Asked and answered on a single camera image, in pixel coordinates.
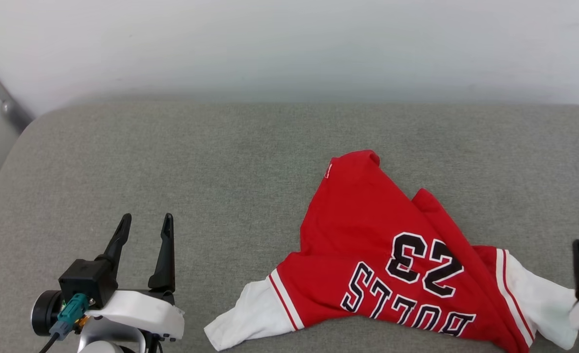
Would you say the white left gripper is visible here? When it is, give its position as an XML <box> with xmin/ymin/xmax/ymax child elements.
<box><xmin>86</xmin><ymin>213</ymin><xmax>185</xmax><ymax>342</ymax></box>

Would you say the red and white basketball jersey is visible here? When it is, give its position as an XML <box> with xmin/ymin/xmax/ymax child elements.
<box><xmin>204</xmin><ymin>150</ymin><xmax>579</xmax><ymax>353</ymax></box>

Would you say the grey fabric sofa seat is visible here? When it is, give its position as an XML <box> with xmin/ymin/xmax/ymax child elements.
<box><xmin>0</xmin><ymin>101</ymin><xmax>579</xmax><ymax>353</ymax></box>

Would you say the left teal-plug black cable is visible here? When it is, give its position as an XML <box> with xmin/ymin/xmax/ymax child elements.
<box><xmin>38</xmin><ymin>293</ymin><xmax>90</xmax><ymax>353</ymax></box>

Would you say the grey metal rail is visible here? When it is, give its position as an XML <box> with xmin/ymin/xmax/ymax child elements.
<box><xmin>0</xmin><ymin>49</ymin><xmax>35</xmax><ymax>134</ymax></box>

